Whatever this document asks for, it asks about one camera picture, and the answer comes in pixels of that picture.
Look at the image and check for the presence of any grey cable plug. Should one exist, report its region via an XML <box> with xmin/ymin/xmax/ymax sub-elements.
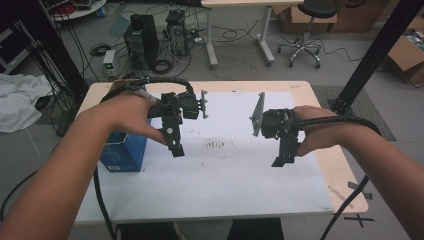
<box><xmin>134</xmin><ymin>89</ymin><xmax>160</xmax><ymax>102</ymax></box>

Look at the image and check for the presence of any white table mat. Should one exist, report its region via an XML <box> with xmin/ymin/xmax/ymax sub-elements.
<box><xmin>75</xmin><ymin>90</ymin><xmax>334</xmax><ymax>224</ymax></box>

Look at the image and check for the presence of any black stool with chrome base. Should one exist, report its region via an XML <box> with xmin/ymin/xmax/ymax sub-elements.
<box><xmin>277</xmin><ymin>0</ymin><xmax>339</xmax><ymax>69</ymax></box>

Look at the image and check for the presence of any white bench power supply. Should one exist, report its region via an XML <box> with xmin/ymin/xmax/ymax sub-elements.
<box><xmin>102</xmin><ymin>49</ymin><xmax>117</xmax><ymax>79</ymax></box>

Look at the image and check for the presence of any black post with cables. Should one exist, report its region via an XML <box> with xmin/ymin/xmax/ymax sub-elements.
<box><xmin>9</xmin><ymin>0</ymin><xmax>89</xmax><ymax>98</ymax></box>

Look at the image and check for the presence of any white crumpled cloth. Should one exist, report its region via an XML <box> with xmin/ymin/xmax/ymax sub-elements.
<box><xmin>0</xmin><ymin>73</ymin><xmax>53</xmax><ymax>134</ymax></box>

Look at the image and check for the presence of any grey floor mat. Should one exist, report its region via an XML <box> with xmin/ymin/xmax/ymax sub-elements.
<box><xmin>311</xmin><ymin>84</ymin><xmax>397</xmax><ymax>142</ymax></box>

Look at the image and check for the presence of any grey metal rack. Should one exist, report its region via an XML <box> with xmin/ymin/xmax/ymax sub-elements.
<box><xmin>0</xmin><ymin>26</ymin><xmax>31</xmax><ymax>74</ymax></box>

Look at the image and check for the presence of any left gripper black corrugated cable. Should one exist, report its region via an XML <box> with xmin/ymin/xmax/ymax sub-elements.
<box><xmin>93</xmin><ymin>77</ymin><xmax>196</xmax><ymax>240</ymax></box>

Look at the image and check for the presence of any round white table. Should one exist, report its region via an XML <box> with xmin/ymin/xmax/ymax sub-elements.
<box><xmin>49</xmin><ymin>0</ymin><xmax>108</xmax><ymax>22</ymax></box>

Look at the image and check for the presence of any small black computer tower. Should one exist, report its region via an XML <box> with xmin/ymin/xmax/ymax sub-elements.
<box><xmin>165</xmin><ymin>9</ymin><xmax>189</xmax><ymax>57</ymax></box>

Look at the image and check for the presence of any tall blue cardboard box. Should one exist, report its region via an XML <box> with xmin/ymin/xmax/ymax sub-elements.
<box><xmin>99</xmin><ymin>79</ymin><xmax>149</xmax><ymax>173</ymax></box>

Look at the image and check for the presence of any person's left hand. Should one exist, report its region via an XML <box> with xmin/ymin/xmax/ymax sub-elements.
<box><xmin>96</xmin><ymin>92</ymin><xmax>168</xmax><ymax>146</ymax></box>

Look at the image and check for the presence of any open brown cardboard box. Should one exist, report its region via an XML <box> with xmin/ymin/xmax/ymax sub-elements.
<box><xmin>386</xmin><ymin>16</ymin><xmax>424</xmax><ymax>84</ymax></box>

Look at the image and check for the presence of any right gripper black corrugated cable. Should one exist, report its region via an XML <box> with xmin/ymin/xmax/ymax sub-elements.
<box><xmin>291</xmin><ymin>114</ymin><xmax>383</xmax><ymax>240</ymax></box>

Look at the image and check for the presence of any white-legged wooden desk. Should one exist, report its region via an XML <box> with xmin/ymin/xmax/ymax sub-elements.
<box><xmin>200</xmin><ymin>0</ymin><xmax>305</xmax><ymax>69</ymax></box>

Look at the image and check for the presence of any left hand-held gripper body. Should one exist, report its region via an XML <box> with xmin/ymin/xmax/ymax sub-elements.
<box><xmin>148</xmin><ymin>89</ymin><xmax>209</xmax><ymax>124</ymax></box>

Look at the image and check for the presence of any thin black cable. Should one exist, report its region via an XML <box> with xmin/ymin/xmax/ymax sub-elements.
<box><xmin>0</xmin><ymin>169</ymin><xmax>38</xmax><ymax>223</ymax></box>

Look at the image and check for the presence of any black aluminium frame post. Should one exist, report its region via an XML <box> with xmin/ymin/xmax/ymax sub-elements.
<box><xmin>328</xmin><ymin>0</ymin><xmax>424</xmax><ymax>116</ymax></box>

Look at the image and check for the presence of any low brown cardboard box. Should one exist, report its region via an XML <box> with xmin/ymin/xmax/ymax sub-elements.
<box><xmin>273</xmin><ymin>4</ymin><xmax>338</xmax><ymax>34</ymax></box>

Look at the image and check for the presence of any black coiled cable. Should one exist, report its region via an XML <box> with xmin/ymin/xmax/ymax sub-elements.
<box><xmin>151</xmin><ymin>59</ymin><xmax>174</xmax><ymax>75</ymax></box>
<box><xmin>89</xmin><ymin>42</ymin><xmax>112</xmax><ymax>57</ymax></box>

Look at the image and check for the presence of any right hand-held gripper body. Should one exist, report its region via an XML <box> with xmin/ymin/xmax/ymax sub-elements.
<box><xmin>249</xmin><ymin>92</ymin><xmax>299</xmax><ymax>140</ymax></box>

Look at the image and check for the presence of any large black computer tower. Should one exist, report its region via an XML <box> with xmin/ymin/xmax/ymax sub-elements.
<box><xmin>123</xmin><ymin>13</ymin><xmax>160</xmax><ymax>70</ymax></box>

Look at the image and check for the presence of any gripper black corrugated cable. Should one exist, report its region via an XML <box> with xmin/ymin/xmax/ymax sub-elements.
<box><xmin>291</xmin><ymin>114</ymin><xmax>383</xmax><ymax>240</ymax></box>
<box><xmin>93</xmin><ymin>77</ymin><xmax>196</xmax><ymax>240</ymax></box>

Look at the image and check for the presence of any person's right hand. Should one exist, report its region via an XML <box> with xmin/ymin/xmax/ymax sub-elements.
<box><xmin>291</xmin><ymin>105</ymin><xmax>350</xmax><ymax>158</ymax></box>

